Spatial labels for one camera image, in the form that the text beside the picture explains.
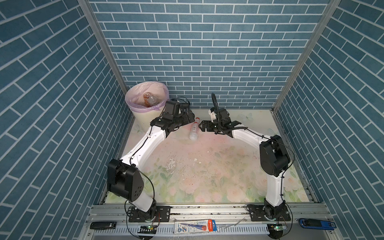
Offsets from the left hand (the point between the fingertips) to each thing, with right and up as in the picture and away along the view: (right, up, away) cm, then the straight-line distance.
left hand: (189, 116), depth 83 cm
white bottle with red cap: (+2, -10, +19) cm, 21 cm away
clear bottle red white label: (-26, +11, +10) cm, 30 cm away
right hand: (+8, -5, +11) cm, 15 cm away
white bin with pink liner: (-27, +1, 0) cm, 27 cm away
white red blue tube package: (-1, -53, -14) cm, 54 cm away
